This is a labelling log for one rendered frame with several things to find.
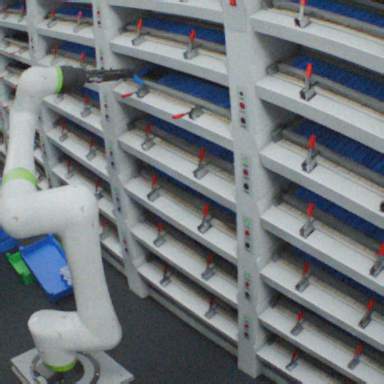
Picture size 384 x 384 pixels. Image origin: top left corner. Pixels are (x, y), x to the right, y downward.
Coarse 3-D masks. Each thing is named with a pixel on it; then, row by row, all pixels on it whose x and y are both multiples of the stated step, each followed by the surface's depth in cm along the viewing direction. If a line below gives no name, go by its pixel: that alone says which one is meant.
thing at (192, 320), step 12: (108, 252) 274; (120, 264) 266; (168, 300) 243; (180, 312) 238; (192, 324) 234; (204, 324) 229; (216, 336) 223; (228, 348) 219; (264, 372) 205; (276, 372) 200
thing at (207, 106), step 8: (128, 80) 203; (144, 80) 197; (152, 88) 193; (160, 88) 189; (168, 88) 188; (160, 96) 188; (168, 96) 186; (176, 96) 184; (184, 96) 181; (192, 104) 180; (200, 104) 176; (208, 104) 174; (216, 112) 172; (224, 112) 169
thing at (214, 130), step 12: (144, 60) 208; (120, 84) 205; (120, 96) 202; (132, 96) 196; (156, 96) 191; (144, 108) 193; (156, 108) 186; (168, 108) 183; (180, 108) 181; (168, 120) 185; (180, 120) 179; (192, 120) 175; (204, 120) 173; (216, 120) 171; (192, 132) 178; (204, 132) 172; (216, 132) 167; (228, 132) 166; (228, 144) 166
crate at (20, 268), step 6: (60, 246) 281; (18, 252) 276; (12, 258) 274; (18, 258) 277; (12, 264) 267; (18, 264) 275; (24, 264) 275; (18, 270) 271; (24, 270) 271; (18, 276) 266; (24, 276) 259; (30, 276) 261; (24, 282) 260; (30, 282) 263
